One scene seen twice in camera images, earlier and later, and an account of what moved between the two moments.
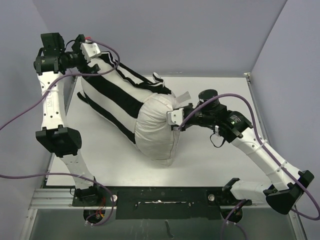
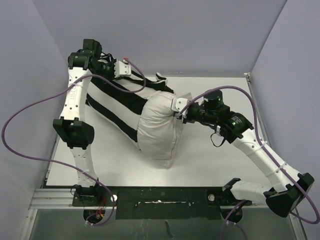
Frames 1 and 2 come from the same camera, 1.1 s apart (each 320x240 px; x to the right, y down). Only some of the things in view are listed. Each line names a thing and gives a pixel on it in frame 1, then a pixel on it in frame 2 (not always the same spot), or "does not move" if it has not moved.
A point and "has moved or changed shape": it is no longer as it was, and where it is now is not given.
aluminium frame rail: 53,199 does not move
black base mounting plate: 171,203 does not move
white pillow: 155,139 has moved or changed shape
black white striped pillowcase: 117,95 does not move
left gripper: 84,69 → 112,75
